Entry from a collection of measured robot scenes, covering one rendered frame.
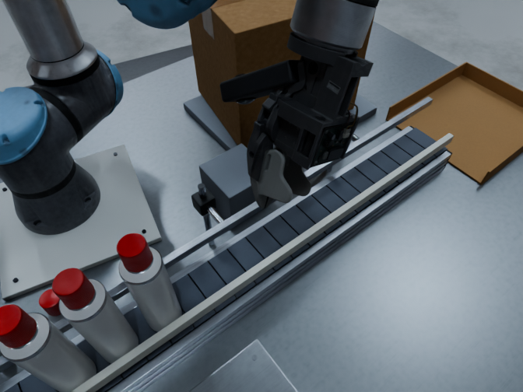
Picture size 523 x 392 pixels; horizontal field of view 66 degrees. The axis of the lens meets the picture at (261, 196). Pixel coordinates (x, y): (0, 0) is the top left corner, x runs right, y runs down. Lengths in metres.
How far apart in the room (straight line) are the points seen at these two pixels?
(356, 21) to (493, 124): 0.75
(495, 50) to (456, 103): 2.10
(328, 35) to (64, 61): 0.48
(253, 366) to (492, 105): 0.86
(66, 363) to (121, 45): 2.63
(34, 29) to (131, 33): 2.42
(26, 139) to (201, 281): 0.34
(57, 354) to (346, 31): 0.45
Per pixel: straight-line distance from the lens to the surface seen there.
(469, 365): 0.73
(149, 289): 0.51
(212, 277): 0.66
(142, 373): 0.63
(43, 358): 0.52
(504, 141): 1.07
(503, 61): 3.12
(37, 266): 0.81
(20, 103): 0.74
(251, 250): 0.68
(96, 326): 0.52
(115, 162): 0.91
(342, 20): 0.40
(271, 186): 0.47
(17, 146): 0.71
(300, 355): 0.67
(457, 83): 1.20
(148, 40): 3.03
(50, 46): 0.74
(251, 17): 0.76
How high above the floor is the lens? 1.47
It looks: 51 degrees down
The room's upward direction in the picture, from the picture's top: straight up
